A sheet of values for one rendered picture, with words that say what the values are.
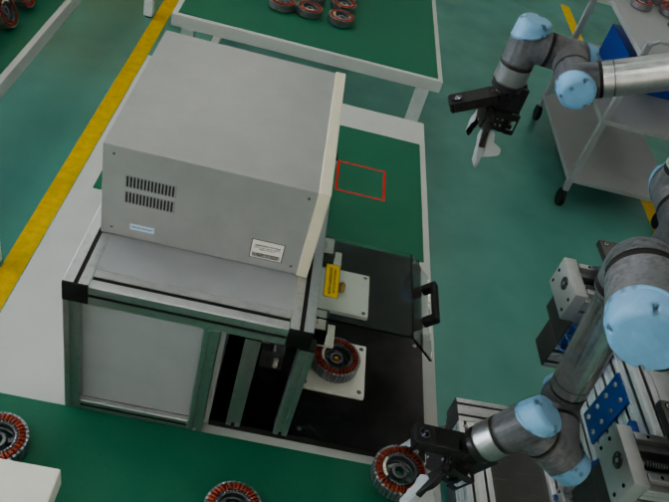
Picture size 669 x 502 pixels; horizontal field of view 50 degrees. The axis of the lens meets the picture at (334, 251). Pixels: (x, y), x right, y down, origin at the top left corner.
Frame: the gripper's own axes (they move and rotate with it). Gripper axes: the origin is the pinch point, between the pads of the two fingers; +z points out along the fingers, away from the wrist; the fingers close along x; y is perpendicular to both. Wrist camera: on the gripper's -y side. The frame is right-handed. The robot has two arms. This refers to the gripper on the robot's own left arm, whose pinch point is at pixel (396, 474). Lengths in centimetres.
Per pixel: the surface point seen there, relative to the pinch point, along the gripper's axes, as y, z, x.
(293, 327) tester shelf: -39.8, -12.3, 5.3
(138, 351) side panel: -55, 15, 5
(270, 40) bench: -43, 33, 183
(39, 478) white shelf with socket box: -69, -6, -36
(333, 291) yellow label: -31.2, -11.5, 21.3
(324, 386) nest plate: -13.0, 10.7, 19.8
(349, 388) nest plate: -7.8, 7.8, 20.8
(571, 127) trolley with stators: 133, -3, 284
